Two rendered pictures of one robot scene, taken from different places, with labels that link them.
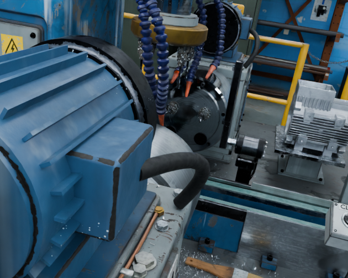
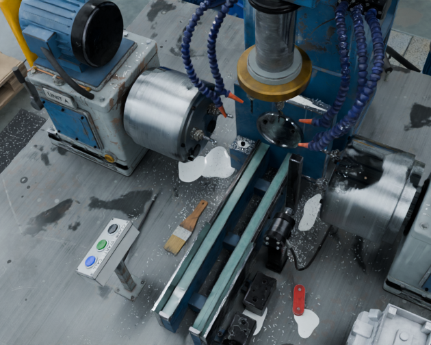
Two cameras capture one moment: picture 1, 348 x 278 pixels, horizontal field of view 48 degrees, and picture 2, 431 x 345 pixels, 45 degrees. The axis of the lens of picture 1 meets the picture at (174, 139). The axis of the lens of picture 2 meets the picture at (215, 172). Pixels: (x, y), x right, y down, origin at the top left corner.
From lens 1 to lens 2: 162 cm
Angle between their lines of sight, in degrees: 82
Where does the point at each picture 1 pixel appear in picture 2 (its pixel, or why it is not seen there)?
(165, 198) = (99, 94)
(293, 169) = not seen: outside the picture
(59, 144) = (31, 19)
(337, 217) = (119, 222)
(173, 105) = (333, 153)
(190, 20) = (250, 71)
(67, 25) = (250, 9)
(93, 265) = not seen: hidden behind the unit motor
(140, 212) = (83, 79)
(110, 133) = (40, 30)
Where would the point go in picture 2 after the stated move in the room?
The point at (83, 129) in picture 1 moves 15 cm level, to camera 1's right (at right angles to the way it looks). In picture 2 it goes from (41, 24) to (15, 63)
